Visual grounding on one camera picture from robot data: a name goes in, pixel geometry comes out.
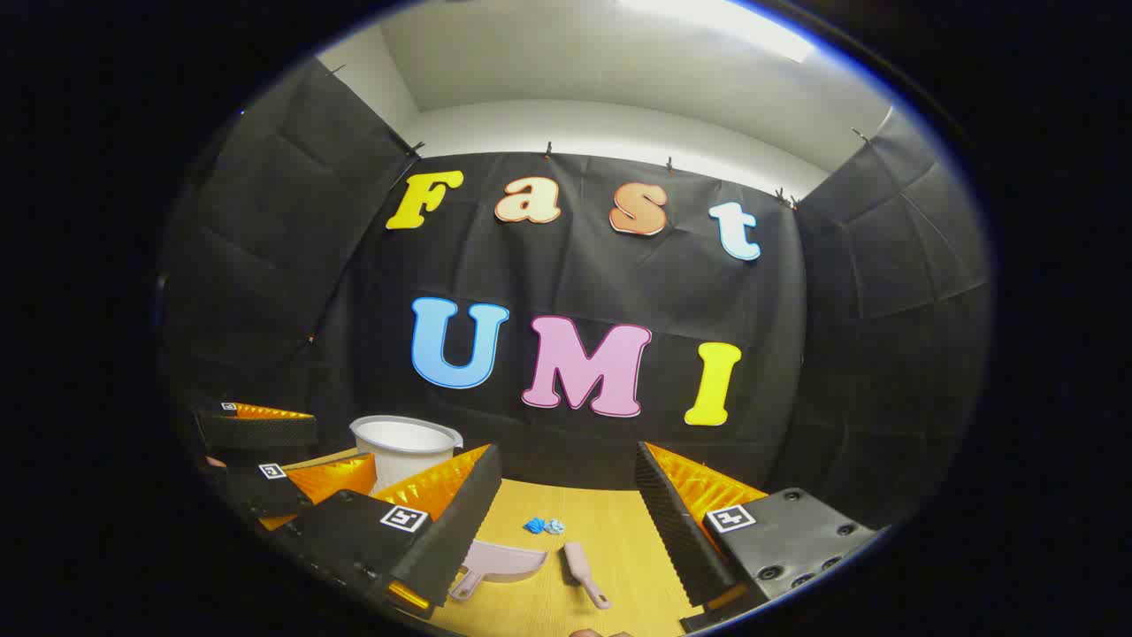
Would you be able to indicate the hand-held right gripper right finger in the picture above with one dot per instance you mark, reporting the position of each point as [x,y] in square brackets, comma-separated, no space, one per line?
[676,522]

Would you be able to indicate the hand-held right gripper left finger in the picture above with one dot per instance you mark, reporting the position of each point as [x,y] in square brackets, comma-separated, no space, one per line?
[460,522]

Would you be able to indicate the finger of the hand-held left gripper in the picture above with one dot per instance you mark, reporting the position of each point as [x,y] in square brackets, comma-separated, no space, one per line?
[265,491]
[265,432]

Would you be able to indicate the pale pink plastic dustpan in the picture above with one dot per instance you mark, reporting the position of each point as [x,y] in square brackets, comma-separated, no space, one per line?
[506,563]

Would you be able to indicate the white ribbed garbage bin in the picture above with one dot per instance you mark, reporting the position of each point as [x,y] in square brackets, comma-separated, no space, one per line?
[402,453]

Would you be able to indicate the light blue paper ball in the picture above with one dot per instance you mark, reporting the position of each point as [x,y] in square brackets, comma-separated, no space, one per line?
[554,526]

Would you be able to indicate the small pale pink broom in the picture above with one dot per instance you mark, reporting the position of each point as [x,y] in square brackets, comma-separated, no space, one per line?
[577,562]

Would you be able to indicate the wooden desktop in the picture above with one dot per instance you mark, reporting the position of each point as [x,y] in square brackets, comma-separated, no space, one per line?
[610,518]

